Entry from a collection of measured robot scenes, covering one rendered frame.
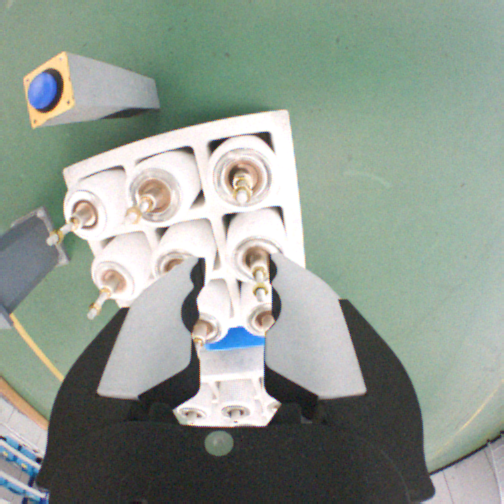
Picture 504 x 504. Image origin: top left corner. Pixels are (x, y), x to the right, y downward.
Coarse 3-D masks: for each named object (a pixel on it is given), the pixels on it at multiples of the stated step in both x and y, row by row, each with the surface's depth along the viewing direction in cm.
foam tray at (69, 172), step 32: (192, 128) 35; (224, 128) 35; (256, 128) 35; (288, 128) 35; (96, 160) 36; (128, 160) 37; (288, 160) 37; (288, 192) 40; (224, 224) 44; (288, 224) 42; (96, 256) 45; (224, 256) 45
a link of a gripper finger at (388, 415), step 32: (352, 320) 8; (384, 352) 7; (384, 384) 6; (320, 416) 6; (352, 416) 5; (384, 416) 5; (416, 416) 5; (384, 448) 4; (416, 448) 4; (416, 480) 3
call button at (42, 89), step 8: (32, 80) 17; (40, 80) 17; (48, 80) 18; (32, 88) 18; (40, 88) 18; (48, 88) 18; (32, 96) 18; (40, 96) 18; (48, 96) 18; (32, 104) 18; (40, 104) 19
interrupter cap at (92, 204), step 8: (80, 192) 31; (88, 192) 31; (72, 200) 32; (80, 200) 32; (88, 200) 32; (96, 200) 32; (72, 208) 32; (80, 208) 33; (88, 208) 33; (96, 208) 33; (104, 208) 33; (96, 216) 33; (104, 216) 33; (88, 224) 34; (96, 224) 34; (104, 224) 34; (80, 232) 34; (88, 232) 34; (96, 232) 34
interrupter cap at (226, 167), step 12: (228, 156) 30; (240, 156) 30; (252, 156) 30; (264, 156) 30; (216, 168) 30; (228, 168) 31; (240, 168) 31; (252, 168) 31; (264, 168) 31; (216, 180) 31; (228, 180) 31; (264, 180) 31; (228, 192) 32; (252, 192) 32; (264, 192) 32; (240, 204) 33; (252, 204) 33
